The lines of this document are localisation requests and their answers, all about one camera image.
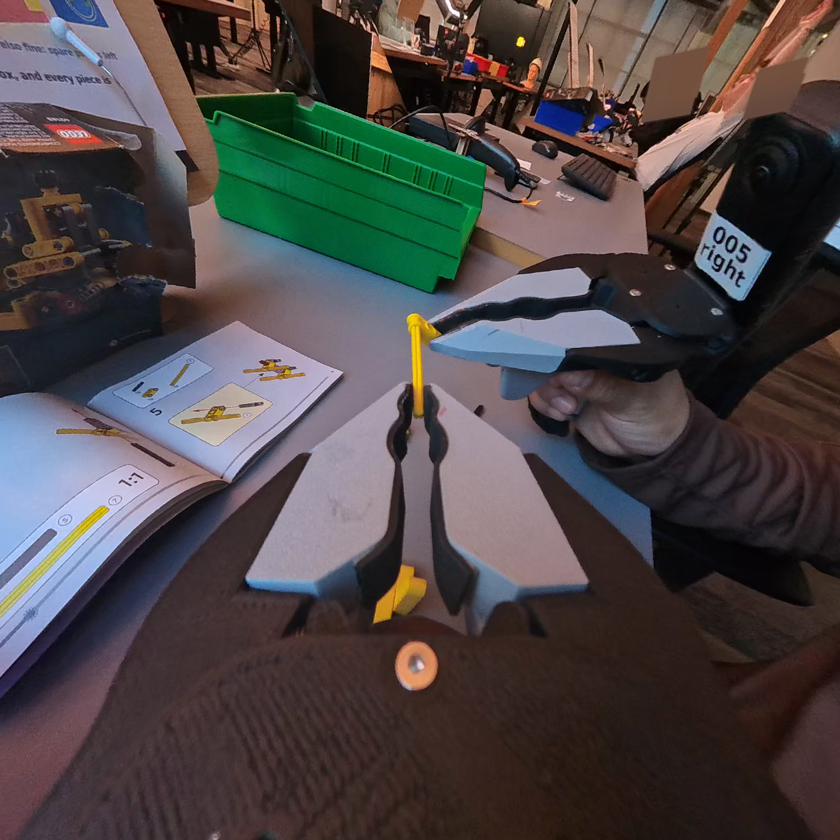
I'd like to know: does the person's right hand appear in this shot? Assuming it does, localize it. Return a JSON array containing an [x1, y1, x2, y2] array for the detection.
[[530, 369, 691, 460]]

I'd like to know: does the person's right forearm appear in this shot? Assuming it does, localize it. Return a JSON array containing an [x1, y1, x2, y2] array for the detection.
[[577, 394, 840, 560]]

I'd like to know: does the yellow lego piece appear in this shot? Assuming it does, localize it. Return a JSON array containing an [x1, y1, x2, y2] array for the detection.
[[372, 564, 427, 624]]

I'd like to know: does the white printed poster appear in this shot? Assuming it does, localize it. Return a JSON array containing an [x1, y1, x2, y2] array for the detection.
[[0, 0, 191, 156]]

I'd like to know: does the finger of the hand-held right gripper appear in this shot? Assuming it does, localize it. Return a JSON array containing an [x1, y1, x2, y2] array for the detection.
[[428, 308, 642, 367], [428, 266, 593, 332]]

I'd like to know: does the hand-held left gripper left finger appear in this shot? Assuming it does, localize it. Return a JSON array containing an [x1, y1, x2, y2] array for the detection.
[[245, 382, 412, 611]]

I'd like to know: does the black handheld scanner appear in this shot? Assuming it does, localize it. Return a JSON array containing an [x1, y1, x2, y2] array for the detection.
[[459, 128, 543, 192]]

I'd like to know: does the green plastic bin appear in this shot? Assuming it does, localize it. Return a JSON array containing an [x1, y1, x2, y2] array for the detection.
[[196, 92, 487, 294]]

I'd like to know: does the blue plastic bin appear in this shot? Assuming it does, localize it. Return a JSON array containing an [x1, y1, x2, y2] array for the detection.
[[535, 98, 595, 136]]

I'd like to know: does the black computer monitor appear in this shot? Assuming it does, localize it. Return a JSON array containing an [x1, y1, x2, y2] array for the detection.
[[474, 0, 553, 67]]

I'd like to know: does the brown cardboard panel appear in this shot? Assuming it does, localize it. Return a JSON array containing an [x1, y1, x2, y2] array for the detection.
[[112, 0, 221, 208]]

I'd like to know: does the yellow lego axle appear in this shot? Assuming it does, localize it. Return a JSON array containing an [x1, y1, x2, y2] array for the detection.
[[406, 313, 442, 421]]

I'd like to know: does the person's left forearm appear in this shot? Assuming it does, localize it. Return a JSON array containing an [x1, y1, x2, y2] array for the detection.
[[722, 623, 840, 840]]

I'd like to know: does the lego set box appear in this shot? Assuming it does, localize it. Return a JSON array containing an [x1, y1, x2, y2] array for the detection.
[[0, 101, 198, 396]]

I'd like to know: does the lego instruction booklet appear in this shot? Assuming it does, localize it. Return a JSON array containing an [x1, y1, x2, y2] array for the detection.
[[0, 320, 345, 700]]

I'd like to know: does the black keyboard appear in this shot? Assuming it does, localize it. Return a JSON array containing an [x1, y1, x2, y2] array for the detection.
[[560, 154, 619, 202]]

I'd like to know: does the white push pin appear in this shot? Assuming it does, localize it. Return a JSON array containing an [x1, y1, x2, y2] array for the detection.
[[49, 16, 106, 67]]

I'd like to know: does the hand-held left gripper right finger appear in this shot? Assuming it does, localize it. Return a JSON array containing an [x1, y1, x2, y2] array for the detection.
[[422, 382, 590, 636]]

